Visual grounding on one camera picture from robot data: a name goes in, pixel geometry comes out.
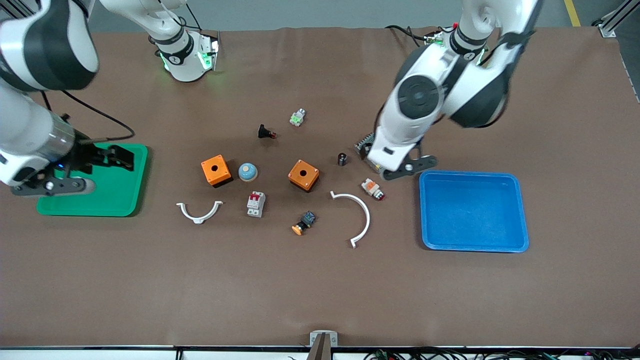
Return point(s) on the blue dome push button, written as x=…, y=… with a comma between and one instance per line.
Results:
x=247, y=172

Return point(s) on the dark camera mount pole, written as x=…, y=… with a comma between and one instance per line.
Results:
x=320, y=350

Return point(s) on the aluminium frame profile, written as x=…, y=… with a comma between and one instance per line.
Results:
x=607, y=30

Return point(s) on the orange white red indicator switch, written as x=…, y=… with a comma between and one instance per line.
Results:
x=371, y=187

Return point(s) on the green white push button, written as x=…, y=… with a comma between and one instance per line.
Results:
x=297, y=118

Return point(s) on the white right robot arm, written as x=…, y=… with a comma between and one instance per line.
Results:
x=50, y=45

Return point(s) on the green plastic tray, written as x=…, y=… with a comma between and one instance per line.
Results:
x=110, y=195

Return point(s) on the grey metal edge bracket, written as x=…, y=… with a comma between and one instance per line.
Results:
x=333, y=338

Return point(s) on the black cylindrical capacitor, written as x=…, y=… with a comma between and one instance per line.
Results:
x=342, y=159

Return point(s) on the black red push button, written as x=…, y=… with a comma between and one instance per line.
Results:
x=263, y=132

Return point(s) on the orange mushroom push button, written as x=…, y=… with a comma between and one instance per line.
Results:
x=307, y=219

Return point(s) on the metal mesh power supply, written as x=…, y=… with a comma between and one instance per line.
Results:
x=364, y=146

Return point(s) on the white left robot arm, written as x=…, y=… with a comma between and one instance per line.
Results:
x=417, y=95

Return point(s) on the large white pipe clamp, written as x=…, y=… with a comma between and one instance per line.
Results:
x=368, y=217

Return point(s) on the small white pipe clamp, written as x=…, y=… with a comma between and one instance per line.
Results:
x=198, y=219

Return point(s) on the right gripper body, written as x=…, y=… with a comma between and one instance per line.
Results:
x=84, y=156

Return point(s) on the blue plastic tray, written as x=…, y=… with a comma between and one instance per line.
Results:
x=475, y=215

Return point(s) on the orange button enclosure box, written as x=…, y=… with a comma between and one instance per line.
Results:
x=297, y=174
x=207, y=170

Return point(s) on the white circuit breaker red switch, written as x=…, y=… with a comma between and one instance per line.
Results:
x=255, y=205

